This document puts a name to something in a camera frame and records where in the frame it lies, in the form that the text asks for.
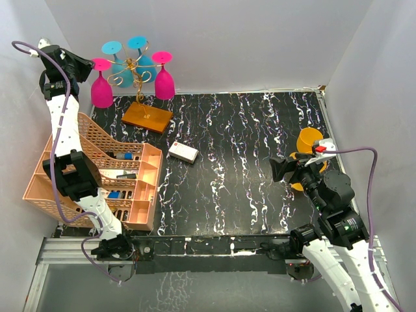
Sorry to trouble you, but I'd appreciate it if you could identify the gold wire wine glass rack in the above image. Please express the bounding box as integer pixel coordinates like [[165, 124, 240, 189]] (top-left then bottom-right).
[[122, 42, 173, 134]]

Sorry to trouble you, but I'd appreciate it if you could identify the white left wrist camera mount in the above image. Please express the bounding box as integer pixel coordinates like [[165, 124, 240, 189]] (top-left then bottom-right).
[[29, 38, 51, 58]]

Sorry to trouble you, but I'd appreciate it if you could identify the blue wine glass right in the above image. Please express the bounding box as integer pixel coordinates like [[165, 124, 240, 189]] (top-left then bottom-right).
[[127, 36, 157, 83]]

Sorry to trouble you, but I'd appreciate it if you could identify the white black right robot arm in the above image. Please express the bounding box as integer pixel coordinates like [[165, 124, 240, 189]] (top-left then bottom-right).
[[269, 154, 399, 311]]

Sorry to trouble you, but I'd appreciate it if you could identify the blue wine glass left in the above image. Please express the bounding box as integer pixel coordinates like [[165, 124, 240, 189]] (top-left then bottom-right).
[[101, 41, 133, 88]]

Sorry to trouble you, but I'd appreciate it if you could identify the yellow wine glass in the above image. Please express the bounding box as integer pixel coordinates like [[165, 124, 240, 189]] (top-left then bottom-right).
[[289, 127, 323, 159], [290, 161, 328, 192]]

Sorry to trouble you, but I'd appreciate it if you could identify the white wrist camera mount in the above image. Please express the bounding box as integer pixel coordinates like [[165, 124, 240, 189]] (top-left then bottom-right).
[[29, 38, 51, 58], [305, 138, 336, 166]]

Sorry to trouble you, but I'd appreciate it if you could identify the black metal front rail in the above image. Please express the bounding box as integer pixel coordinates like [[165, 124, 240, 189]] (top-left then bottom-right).
[[38, 232, 381, 277]]

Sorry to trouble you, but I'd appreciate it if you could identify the pink wine glass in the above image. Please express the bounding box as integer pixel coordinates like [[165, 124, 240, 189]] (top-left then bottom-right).
[[152, 51, 175, 100], [90, 58, 113, 109]]

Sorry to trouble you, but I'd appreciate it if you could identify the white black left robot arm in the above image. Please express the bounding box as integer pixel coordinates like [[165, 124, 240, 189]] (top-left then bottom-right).
[[38, 38, 135, 260]]

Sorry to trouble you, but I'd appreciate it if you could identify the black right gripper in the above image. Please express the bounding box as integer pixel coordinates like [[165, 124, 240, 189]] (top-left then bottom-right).
[[269, 151, 327, 213]]

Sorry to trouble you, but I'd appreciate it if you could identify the pink plastic file organizer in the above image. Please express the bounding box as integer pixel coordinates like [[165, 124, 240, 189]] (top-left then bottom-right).
[[23, 113, 163, 231]]

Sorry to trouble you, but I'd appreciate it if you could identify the white red small box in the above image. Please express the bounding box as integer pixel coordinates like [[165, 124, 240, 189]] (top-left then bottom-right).
[[168, 141, 199, 164]]

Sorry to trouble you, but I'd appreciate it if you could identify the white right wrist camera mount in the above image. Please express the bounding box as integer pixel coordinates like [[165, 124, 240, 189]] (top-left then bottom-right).
[[305, 138, 336, 166]]

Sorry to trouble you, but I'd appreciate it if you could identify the blue wine glass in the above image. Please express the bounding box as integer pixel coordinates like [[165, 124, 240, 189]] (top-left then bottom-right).
[[101, 41, 133, 88], [127, 36, 157, 83]]

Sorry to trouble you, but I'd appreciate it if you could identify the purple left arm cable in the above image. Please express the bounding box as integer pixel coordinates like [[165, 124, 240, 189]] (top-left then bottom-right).
[[11, 40, 124, 283]]

